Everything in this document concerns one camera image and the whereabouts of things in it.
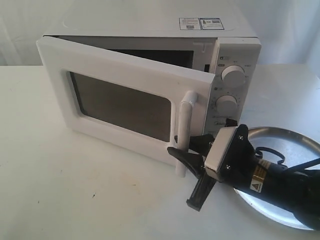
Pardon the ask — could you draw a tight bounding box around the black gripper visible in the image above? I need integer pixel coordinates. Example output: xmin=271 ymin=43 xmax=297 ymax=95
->
xmin=167 ymin=119 xmax=254 ymax=206

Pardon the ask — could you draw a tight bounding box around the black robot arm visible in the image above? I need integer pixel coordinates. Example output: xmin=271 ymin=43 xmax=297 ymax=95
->
xmin=167 ymin=119 xmax=320 ymax=231

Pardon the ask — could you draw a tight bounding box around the white microwave oven body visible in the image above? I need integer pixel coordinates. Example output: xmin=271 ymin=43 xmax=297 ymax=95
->
xmin=37 ymin=9 xmax=261 ymax=134

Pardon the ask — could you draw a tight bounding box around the white printed instruction sheet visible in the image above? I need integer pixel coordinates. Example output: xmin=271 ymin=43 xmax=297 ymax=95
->
xmin=179 ymin=18 xmax=225 ymax=31

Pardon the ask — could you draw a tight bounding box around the lower white control knob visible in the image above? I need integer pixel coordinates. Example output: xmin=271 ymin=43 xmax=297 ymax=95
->
xmin=215 ymin=95 xmax=237 ymax=116

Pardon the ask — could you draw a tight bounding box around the white control knob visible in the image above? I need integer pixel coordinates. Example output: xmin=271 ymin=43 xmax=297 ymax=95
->
xmin=221 ymin=65 xmax=246 ymax=88
xmin=215 ymin=95 xmax=237 ymax=116

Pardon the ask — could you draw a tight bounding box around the round steel tray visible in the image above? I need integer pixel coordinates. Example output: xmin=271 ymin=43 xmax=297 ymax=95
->
xmin=232 ymin=126 xmax=320 ymax=223

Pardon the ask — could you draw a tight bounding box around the upper white control knob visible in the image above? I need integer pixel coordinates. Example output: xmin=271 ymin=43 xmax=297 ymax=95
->
xmin=221 ymin=65 xmax=246 ymax=88

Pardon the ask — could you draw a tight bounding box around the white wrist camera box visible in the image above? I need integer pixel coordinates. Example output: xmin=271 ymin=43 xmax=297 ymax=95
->
xmin=204 ymin=126 xmax=238 ymax=182

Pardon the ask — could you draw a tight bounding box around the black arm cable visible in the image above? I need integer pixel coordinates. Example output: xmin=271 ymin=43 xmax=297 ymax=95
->
xmin=254 ymin=146 xmax=320 ymax=176

